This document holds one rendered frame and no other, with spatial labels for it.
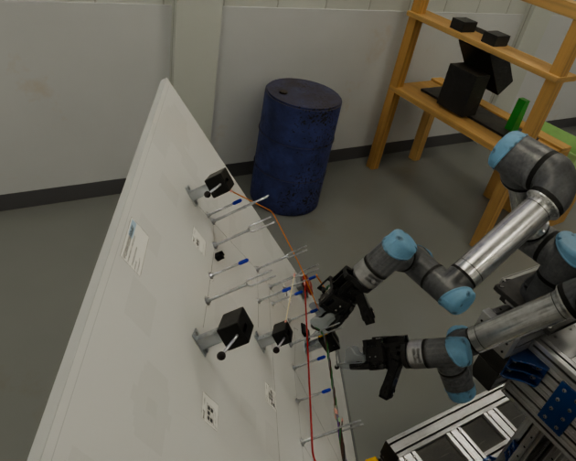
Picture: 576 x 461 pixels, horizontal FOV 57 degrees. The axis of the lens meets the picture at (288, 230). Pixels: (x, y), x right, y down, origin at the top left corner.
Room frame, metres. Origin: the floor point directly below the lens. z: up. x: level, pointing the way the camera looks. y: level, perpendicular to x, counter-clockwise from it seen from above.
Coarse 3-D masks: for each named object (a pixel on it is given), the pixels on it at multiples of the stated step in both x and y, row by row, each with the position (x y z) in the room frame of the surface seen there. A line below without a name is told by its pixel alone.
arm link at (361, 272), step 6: (360, 264) 1.03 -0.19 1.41; (354, 270) 1.03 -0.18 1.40; (360, 270) 1.02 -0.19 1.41; (366, 270) 1.01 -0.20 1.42; (360, 276) 1.01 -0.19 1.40; (366, 276) 1.00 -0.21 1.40; (372, 276) 1.00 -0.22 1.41; (360, 282) 1.00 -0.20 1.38; (366, 282) 1.00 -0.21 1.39; (372, 282) 0.99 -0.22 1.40; (378, 282) 1.00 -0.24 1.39; (372, 288) 1.00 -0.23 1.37
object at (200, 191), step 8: (224, 168) 0.98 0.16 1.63; (208, 176) 0.97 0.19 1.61; (216, 176) 0.94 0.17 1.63; (224, 176) 0.95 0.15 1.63; (208, 184) 0.93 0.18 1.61; (216, 184) 0.93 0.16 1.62; (224, 184) 0.93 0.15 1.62; (232, 184) 0.97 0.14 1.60; (192, 192) 0.94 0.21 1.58; (200, 192) 0.94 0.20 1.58; (208, 192) 0.88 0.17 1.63; (216, 192) 0.93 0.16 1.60; (224, 192) 0.93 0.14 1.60; (192, 200) 0.94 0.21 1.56
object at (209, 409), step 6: (204, 396) 0.52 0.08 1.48; (204, 402) 0.51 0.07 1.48; (210, 402) 0.53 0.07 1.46; (216, 402) 0.54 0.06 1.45; (204, 408) 0.50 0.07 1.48; (210, 408) 0.52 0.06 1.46; (216, 408) 0.53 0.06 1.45; (204, 414) 0.49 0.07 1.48; (210, 414) 0.51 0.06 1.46; (216, 414) 0.52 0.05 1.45; (204, 420) 0.49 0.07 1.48; (210, 420) 0.50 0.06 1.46; (216, 420) 0.51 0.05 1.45; (210, 426) 0.49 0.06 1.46; (216, 426) 0.50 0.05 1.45
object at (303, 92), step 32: (288, 96) 3.40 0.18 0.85; (320, 96) 3.52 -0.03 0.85; (288, 128) 3.26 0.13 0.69; (320, 128) 3.31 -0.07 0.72; (256, 160) 3.42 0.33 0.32; (288, 160) 3.26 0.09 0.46; (320, 160) 3.36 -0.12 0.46; (256, 192) 3.35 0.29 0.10; (288, 192) 3.26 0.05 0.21; (320, 192) 3.49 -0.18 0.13
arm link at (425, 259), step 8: (424, 248) 1.12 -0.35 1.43; (416, 256) 1.06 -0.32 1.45; (424, 256) 1.07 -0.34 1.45; (432, 256) 1.12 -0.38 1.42; (416, 264) 1.05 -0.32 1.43; (424, 264) 1.04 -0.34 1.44; (432, 264) 1.04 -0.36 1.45; (408, 272) 1.05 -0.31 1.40; (416, 272) 1.04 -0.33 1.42; (424, 272) 1.03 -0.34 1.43; (416, 280) 1.03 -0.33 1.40
